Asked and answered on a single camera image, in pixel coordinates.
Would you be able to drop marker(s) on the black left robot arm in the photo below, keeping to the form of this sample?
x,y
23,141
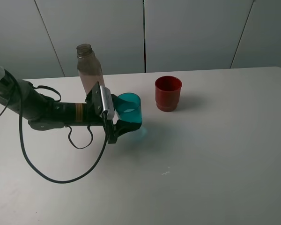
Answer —
x,y
45,113

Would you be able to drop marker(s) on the red plastic cup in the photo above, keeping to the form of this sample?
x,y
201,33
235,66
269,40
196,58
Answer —
x,y
167,93

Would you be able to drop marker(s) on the clear smoky plastic bottle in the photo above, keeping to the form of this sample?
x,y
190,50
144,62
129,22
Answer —
x,y
89,67

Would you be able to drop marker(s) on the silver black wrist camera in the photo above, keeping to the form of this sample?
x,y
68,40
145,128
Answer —
x,y
105,98

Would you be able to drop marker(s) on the teal translucent plastic cup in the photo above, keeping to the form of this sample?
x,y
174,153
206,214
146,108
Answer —
x,y
131,115

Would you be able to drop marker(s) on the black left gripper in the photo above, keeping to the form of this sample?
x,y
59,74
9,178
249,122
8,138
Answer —
x,y
112,131

